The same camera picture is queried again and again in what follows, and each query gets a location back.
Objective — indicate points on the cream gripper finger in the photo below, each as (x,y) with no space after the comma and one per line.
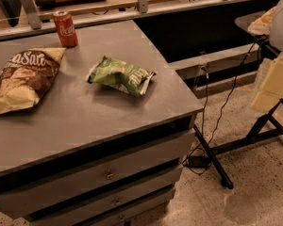
(268,85)

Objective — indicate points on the red coke can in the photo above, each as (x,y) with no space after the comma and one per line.
(65,28)

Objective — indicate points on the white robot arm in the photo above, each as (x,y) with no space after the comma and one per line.
(276,33)

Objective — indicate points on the grey side table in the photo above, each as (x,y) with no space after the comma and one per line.
(251,22)

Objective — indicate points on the black power adapter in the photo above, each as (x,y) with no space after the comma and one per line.
(198,162)

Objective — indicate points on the middle grey drawer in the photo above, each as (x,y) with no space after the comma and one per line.
(105,198)

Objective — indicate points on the grey drawer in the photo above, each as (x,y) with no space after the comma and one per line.
(77,181)
(105,198)
(131,209)

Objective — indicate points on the green chip bag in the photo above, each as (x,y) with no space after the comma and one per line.
(123,76)

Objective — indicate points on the top grey drawer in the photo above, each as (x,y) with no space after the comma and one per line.
(77,181)

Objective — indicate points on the bottom grey drawer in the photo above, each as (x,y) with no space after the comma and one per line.
(131,209)

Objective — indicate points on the grey drawer cabinet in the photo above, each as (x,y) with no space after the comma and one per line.
(77,123)

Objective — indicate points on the brown yellow chip bag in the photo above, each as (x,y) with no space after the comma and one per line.
(27,76)

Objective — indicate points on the black stand frame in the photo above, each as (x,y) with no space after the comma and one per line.
(254,135)

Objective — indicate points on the metal railing frame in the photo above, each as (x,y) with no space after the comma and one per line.
(102,13)

